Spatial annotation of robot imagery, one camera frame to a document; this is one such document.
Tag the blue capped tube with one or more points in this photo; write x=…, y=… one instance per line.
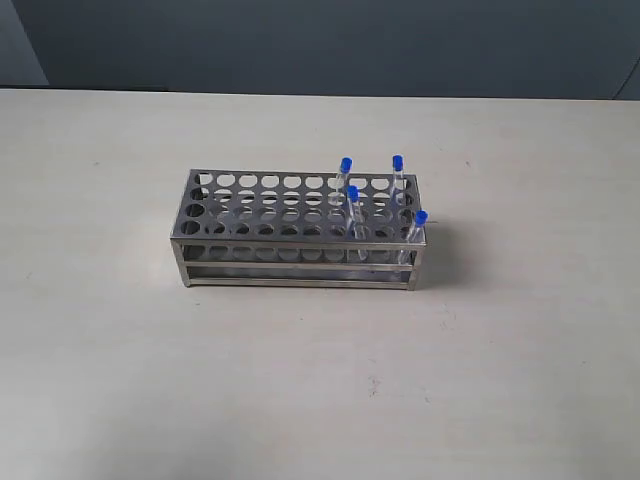
x=398, y=183
x=356, y=215
x=414, y=236
x=339, y=183

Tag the stainless steel test tube rack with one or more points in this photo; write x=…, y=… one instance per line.
x=268, y=228

